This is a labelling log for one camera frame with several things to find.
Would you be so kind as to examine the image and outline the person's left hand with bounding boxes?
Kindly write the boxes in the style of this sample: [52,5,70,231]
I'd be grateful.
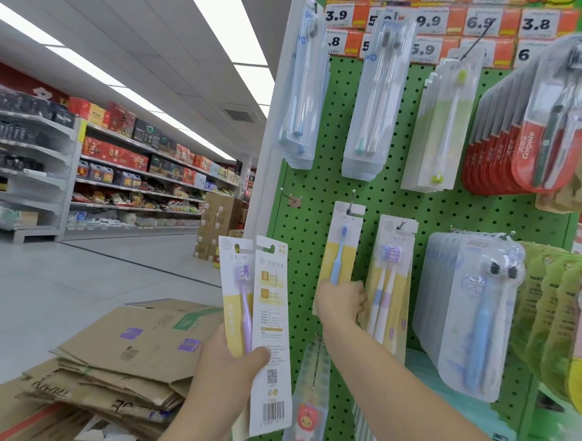
[191,322,272,428]

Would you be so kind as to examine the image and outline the person's right hand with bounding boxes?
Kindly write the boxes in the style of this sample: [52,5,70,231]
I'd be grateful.
[313,280,367,342]

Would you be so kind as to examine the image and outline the purple twin toothbrush yellow card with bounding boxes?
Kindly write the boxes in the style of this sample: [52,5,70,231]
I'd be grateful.
[364,215,420,360]

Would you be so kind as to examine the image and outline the blue single toothbrush yellow card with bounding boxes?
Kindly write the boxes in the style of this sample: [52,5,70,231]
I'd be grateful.
[313,200,367,314]

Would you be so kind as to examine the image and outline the bundle of cartoon toothbrush boxes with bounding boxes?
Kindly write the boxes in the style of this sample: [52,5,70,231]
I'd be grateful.
[282,340,330,441]

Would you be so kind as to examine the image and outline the bundle of clear blue toothbrush blisters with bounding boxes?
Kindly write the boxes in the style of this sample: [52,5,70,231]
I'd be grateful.
[412,231,527,403]

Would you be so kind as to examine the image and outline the green pegboard display rack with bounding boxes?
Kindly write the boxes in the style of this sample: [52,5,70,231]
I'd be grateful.
[264,55,582,441]

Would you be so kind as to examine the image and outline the teal multi toothbrush pack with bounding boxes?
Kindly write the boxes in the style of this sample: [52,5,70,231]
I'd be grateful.
[404,350,529,441]

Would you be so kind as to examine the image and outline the bundle of green toothbrush packs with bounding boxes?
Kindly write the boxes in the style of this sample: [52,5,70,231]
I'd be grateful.
[400,55,485,194]

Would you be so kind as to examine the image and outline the row of twin toothbrush packs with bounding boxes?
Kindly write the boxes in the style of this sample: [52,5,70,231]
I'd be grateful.
[341,18,416,183]

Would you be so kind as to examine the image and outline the pile of red grey toothbrush packs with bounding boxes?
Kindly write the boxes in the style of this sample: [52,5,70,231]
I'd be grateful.
[461,36,582,196]

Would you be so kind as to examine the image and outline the row of blue toothbrush packs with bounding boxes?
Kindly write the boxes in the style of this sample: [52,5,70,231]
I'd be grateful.
[277,0,330,172]

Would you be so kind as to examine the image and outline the person's right forearm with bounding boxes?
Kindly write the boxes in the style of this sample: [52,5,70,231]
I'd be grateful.
[320,322,492,441]

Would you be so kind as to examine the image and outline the white endcap shelf unit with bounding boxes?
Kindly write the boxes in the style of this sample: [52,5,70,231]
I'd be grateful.
[0,86,78,245]

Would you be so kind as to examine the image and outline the pile of flattened cardboard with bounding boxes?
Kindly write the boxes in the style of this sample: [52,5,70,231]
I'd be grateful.
[0,298,224,441]

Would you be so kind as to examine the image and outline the stack of brown cartons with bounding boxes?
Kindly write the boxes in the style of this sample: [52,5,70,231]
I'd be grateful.
[193,191,249,265]

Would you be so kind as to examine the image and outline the row of green pink packs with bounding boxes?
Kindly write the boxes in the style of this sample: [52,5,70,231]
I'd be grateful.
[509,240,582,414]

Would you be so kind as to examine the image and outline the row of red cartoon packs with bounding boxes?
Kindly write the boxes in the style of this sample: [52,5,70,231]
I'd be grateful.
[537,173,582,214]

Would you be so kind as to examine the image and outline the stocked store shelves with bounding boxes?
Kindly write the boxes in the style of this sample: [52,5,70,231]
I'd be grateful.
[64,95,245,228]

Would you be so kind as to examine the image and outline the ceiling light strip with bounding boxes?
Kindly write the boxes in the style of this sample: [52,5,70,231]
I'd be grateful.
[0,4,239,163]
[193,0,276,118]

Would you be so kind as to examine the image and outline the rows of orange price tags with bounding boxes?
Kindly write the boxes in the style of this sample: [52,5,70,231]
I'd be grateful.
[323,0,582,72]

